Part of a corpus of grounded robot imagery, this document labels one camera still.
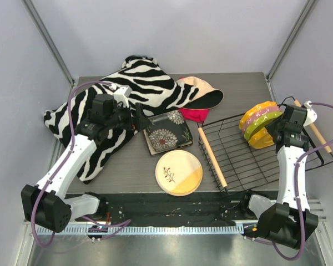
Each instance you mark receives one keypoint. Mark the black square plate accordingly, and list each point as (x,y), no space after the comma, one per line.
(167,132)

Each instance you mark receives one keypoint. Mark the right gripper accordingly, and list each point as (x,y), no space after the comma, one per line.
(273,130)

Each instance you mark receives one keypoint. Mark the orange dotted plate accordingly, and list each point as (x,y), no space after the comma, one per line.
(261,139)

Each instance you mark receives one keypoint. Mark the left wooden rack handle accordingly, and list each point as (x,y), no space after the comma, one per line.
(212,158)

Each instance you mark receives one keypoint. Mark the yellow dotted plate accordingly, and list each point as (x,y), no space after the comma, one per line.
(255,109)

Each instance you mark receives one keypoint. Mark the zebra print blanket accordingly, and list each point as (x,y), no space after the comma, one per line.
(151,86)

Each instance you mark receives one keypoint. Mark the yellow cream round plate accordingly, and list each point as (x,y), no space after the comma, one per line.
(178,173)

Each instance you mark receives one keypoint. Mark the black wire dish rack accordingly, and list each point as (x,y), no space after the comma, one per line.
(243,167)

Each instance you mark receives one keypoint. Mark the green dotted plate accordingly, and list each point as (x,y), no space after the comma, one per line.
(259,123)

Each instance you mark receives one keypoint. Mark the wooden rack handle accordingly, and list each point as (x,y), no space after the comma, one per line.
(313,127)
(212,158)

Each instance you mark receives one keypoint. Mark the white slotted cable duct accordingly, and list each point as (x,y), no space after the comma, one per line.
(81,229)

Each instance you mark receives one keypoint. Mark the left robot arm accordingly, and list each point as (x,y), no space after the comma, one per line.
(46,204)

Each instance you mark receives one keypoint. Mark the beige bucket hat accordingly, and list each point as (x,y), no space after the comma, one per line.
(207,96)

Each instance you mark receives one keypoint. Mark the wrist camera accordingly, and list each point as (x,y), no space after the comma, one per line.
(122,92)
(311,114)

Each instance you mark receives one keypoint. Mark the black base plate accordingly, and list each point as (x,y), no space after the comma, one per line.
(199,209)

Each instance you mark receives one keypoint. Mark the pink cloth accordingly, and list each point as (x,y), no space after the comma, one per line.
(196,115)

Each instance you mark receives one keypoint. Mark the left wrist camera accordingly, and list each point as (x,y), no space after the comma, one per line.
(122,92)

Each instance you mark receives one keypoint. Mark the purple dotted plate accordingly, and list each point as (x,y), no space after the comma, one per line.
(257,115)

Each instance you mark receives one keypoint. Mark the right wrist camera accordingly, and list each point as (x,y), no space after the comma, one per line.
(311,114)

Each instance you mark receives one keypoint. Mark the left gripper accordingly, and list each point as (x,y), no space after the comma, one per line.
(138,116)

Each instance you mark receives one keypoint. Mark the right wooden rack handle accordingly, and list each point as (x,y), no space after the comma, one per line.
(313,127)

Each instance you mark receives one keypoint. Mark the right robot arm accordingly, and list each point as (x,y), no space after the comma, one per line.
(288,221)

